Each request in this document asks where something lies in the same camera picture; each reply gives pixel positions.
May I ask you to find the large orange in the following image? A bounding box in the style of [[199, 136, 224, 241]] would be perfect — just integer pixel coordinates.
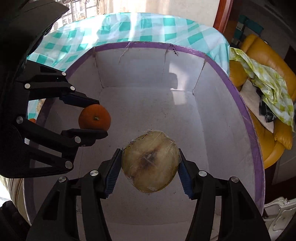
[[78, 104, 111, 131]]

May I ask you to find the cut yellow fruit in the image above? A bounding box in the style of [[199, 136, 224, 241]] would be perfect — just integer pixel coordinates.
[[121, 131, 181, 193]]

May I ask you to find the teal checkered tablecloth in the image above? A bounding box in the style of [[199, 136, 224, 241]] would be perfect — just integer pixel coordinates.
[[26, 12, 231, 120]]

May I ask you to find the yellow leather sofa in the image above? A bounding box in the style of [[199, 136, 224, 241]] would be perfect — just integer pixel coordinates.
[[229, 34, 295, 168]]

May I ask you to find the purple cardboard box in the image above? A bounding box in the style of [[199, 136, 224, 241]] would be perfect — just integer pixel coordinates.
[[25, 42, 269, 240]]

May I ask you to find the green patterned cloth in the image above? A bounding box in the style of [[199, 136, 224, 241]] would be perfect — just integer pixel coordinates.
[[229, 47, 295, 133]]

